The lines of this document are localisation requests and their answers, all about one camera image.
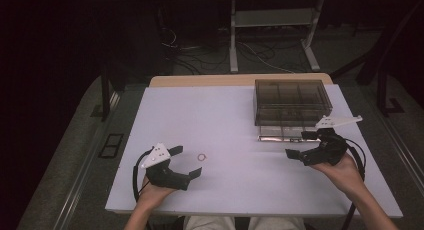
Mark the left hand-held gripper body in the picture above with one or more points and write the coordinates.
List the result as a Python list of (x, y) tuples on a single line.
[(166, 178)]

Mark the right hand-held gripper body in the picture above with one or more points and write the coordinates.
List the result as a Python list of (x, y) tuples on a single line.
[(328, 150)]

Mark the smoked clear plastic drawer box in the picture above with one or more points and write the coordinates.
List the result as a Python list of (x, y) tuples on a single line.
[(290, 93)]

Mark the person's left hand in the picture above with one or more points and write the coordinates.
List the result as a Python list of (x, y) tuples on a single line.
[(151, 195)]

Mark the person's right hand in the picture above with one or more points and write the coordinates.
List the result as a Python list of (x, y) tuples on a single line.
[(343, 176)]

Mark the white board table cover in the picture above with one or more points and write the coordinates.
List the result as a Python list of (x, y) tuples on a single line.
[(233, 176)]

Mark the person's left leg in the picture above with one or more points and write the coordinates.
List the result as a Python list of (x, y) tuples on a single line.
[(210, 224)]

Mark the person's leg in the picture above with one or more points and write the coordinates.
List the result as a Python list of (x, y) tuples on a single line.
[(276, 224), (210, 224)]

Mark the person's right leg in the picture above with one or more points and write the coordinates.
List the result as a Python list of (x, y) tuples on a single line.
[(276, 224)]

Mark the black metal stand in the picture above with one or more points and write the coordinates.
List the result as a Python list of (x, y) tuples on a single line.
[(383, 73), (106, 96)]

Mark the wooden table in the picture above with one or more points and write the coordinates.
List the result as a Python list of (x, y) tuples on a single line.
[(233, 80)]

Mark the black rectangular floor frame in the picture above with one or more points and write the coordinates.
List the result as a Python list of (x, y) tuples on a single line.
[(111, 145)]

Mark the silver floor rail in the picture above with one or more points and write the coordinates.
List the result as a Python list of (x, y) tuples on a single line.
[(83, 176), (400, 146)]

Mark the white metal stand frame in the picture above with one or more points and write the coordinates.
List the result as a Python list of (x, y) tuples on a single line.
[(233, 40)]

